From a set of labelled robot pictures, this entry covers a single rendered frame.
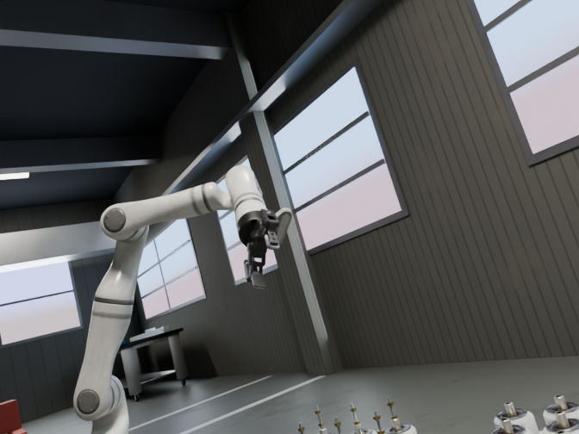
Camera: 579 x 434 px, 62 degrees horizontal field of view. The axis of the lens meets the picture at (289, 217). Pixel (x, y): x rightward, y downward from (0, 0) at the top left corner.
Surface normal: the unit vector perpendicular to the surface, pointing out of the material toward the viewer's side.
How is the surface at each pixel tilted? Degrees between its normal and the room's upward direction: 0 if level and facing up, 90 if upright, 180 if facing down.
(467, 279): 90
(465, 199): 90
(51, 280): 90
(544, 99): 90
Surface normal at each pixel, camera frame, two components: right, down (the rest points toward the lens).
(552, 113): -0.81, 0.13
